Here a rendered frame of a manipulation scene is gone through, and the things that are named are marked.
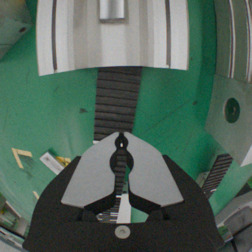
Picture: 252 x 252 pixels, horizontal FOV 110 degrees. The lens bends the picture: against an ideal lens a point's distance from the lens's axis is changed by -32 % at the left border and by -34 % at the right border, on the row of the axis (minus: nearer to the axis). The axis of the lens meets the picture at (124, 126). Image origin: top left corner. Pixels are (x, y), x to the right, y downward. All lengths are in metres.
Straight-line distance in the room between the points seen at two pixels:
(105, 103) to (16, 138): 0.19
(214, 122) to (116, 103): 0.14
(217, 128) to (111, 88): 0.15
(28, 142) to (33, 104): 0.08
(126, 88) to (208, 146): 0.18
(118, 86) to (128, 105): 0.03
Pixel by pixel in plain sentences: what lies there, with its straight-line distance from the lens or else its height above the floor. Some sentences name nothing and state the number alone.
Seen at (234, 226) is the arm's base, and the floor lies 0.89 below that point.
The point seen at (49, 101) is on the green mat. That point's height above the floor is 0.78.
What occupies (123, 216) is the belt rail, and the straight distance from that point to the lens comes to 0.33.
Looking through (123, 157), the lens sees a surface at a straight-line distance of 0.19.
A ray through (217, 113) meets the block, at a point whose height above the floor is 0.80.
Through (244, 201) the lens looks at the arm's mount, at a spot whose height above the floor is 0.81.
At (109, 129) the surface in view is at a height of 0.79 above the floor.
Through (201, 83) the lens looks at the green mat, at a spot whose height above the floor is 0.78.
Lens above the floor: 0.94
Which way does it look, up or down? 63 degrees down
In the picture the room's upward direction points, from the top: 176 degrees clockwise
